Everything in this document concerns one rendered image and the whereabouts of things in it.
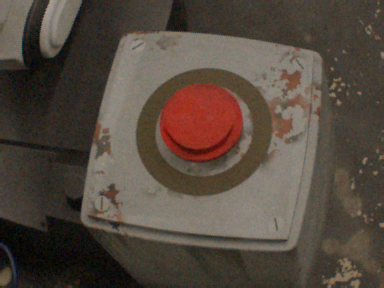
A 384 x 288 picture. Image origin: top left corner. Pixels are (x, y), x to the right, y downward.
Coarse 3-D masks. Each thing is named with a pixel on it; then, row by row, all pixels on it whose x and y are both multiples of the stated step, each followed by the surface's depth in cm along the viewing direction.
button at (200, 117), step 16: (176, 96) 55; (192, 96) 55; (208, 96) 54; (224, 96) 54; (176, 112) 54; (192, 112) 54; (208, 112) 54; (224, 112) 54; (240, 112) 54; (160, 128) 55; (176, 128) 54; (192, 128) 54; (208, 128) 54; (224, 128) 54; (240, 128) 54; (176, 144) 54; (192, 144) 54; (208, 144) 53; (224, 144) 54; (192, 160) 54; (208, 160) 54
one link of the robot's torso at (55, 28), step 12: (60, 0) 135; (72, 0) 138; (48, 12) 133; (60, 12) 134; (72, 12) 140; (48, 24) 133; (60, 24) 136; (72, 24) 141; (48, 36) 134; (60, 36) 137; (48, 48) 135; (60, 48) 141
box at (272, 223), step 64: (128, 64) 58; (192, 64) 57; (256, 64) 56; (320, 64) 56; (128, 128) 56; (320, 128) 56; (128, 192) 55; (256, 192) 54; (320, 192) 61; (128, 256) 59; (192, 256) 56; (256, 256) 54
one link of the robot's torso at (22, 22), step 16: (0, 0) 108; (16, 0) 125; (32, 0) 132; (48, 0) 134; (0, 16) 109; (16, 16) 127; (32, 16) 132; (0, 32) 119; (16, 32) 129; (32, 32) 132; (0, 48) 124; (16, 48) 131; (32, 48) 134; (0, 64) 136; (16, 64) 135; (32, 64) 137
